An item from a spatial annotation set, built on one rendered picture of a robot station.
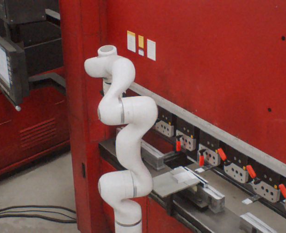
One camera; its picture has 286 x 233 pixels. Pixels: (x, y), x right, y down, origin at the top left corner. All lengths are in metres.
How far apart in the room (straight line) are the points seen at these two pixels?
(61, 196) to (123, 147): 2.63
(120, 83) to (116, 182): 0.45
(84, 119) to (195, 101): 1.00
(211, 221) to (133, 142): 0.97
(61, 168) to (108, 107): 3.15
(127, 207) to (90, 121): 1.35
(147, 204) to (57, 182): 1.73
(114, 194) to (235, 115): 0.72
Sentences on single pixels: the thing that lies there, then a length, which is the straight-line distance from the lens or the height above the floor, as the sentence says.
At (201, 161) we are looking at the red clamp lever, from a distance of 2.66.
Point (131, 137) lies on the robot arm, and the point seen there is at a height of 1.64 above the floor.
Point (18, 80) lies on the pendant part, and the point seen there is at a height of 1.40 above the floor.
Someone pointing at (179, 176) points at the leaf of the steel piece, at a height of 1.00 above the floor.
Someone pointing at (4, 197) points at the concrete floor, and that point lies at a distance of 4.64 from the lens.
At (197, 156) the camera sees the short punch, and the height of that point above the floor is 1.14.
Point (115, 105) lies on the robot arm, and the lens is 1.83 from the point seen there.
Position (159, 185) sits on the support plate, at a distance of 2.79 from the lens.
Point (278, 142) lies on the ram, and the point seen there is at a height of 1.49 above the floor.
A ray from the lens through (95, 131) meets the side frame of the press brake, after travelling 3.46.
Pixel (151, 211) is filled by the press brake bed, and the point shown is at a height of 0.67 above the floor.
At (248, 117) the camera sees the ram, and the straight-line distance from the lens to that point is 2.35.
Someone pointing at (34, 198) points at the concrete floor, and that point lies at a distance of 4.56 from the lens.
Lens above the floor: 2.53
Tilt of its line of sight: 25 degrees down
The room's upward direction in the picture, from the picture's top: 1 degrees counter-clockwise
